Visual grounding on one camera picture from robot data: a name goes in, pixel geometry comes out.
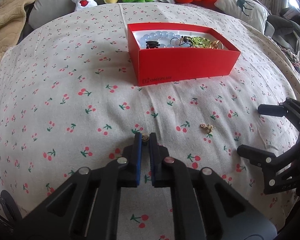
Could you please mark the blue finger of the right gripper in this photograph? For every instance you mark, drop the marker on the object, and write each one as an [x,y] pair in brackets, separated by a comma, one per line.
[265,160]
[272,110]

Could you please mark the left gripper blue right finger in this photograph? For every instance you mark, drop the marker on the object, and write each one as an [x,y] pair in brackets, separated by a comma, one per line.
[157,154]

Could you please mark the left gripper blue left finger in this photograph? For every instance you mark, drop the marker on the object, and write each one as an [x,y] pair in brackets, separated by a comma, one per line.
[131,172]

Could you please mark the gold flower earring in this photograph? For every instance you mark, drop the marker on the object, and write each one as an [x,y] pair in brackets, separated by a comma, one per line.
[208,128]

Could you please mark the green beaded butterfly charm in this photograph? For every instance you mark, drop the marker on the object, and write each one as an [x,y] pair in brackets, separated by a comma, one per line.
[194,42]

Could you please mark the grey office chair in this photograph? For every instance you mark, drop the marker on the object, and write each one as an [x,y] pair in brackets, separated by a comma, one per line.
[286,27]

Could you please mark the cherry print bed sheet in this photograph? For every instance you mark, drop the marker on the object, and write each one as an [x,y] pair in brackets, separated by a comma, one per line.
[69,98]

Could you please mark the white deer print pillow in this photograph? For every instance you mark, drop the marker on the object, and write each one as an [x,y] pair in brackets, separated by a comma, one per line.
[249,11]

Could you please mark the red cardboard box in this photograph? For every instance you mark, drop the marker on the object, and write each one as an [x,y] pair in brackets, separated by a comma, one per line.
[160,65]

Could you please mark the beige quilted blanket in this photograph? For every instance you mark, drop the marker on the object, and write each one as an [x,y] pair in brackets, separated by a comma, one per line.
[12,21]

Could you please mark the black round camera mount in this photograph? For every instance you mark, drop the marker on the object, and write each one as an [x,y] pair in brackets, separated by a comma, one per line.
[10,207]

